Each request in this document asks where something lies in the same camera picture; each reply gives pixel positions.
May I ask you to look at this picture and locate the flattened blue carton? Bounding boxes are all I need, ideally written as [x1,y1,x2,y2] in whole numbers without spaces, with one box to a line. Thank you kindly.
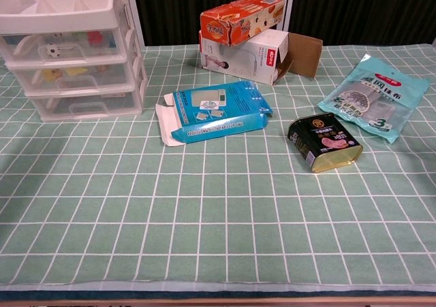
[155,81,274,147]

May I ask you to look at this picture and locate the clear empty drawer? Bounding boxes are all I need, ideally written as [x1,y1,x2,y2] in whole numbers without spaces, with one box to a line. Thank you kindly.
[27,82,148,123]

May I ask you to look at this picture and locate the small red cap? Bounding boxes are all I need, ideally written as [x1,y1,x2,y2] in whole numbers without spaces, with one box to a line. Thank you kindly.
[87,30,105,46]

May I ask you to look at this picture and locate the black luncheon meat can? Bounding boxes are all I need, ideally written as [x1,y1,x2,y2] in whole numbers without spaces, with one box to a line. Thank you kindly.
[287,113,364,174]

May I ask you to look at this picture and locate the white drawer organizer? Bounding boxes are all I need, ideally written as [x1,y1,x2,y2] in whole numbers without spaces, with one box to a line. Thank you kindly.
[0,0,149,123]

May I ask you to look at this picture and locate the clear plastic drawer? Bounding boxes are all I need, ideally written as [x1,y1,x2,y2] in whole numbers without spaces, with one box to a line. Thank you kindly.
[0,27,137,67]

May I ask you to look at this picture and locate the white box with brown flap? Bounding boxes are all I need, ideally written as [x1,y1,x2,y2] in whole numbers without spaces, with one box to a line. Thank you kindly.
[198,27,324,86]

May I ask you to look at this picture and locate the orange snack box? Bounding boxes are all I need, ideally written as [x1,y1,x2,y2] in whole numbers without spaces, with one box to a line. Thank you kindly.
[200,0,285,47]

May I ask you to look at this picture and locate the teal cleaning cloth package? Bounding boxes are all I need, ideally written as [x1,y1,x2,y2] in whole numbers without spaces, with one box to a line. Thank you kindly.
[317,53,431,144]

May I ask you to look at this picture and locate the small yellow toy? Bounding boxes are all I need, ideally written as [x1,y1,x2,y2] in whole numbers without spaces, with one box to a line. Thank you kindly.
[40,68,62,82]

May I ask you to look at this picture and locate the white partition post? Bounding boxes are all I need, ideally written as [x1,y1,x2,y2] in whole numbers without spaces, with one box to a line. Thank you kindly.
[281,0,296,32]

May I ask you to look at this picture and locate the clear drawer with yellow toy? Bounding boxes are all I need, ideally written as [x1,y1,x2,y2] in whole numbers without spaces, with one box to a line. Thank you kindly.
[6,56,144,95]

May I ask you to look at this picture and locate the green checkered tablecloth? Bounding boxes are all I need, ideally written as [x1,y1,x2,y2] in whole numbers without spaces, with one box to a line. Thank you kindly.
[0,43,436,293]

